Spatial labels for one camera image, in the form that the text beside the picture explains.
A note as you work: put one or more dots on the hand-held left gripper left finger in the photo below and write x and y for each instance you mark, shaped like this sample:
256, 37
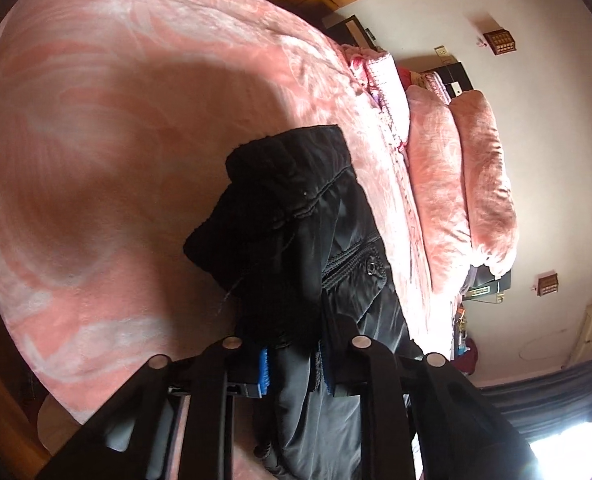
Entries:
216, 390

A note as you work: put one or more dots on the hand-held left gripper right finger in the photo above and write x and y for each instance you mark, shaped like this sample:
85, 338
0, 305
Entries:
376, 390

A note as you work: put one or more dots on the pink white checkered cloth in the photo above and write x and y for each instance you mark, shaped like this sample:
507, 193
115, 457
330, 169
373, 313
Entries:
383, 80

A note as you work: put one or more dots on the wall outlet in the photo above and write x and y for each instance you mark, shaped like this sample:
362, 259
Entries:
441, 51

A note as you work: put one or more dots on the dark red cloth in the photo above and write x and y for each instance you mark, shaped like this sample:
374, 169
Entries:
468, 360

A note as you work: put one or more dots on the bright window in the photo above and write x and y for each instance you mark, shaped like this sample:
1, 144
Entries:
571, 445

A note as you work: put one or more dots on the black jacket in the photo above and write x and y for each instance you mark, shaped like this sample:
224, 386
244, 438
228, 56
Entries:
301, 240

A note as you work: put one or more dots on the person's leg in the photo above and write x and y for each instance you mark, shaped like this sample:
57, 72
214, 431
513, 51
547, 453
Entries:
56, 425

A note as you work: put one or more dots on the brown wall lamp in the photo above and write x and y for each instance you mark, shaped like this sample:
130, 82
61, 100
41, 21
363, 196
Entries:
500, 42
547, 284

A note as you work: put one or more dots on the pink pillow near wall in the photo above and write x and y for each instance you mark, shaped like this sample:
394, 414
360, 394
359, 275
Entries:
456, 185

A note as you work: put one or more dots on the dark patterned curtain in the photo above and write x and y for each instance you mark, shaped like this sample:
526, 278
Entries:
551, 400

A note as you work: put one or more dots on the pink pillow near bed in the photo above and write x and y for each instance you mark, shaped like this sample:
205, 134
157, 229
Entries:
451, 72

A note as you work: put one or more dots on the dark bedside table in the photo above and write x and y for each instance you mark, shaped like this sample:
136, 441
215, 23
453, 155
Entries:
348, 27

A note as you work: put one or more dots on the pink printed bed blanket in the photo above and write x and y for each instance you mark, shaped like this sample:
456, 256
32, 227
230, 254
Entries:
126, 160

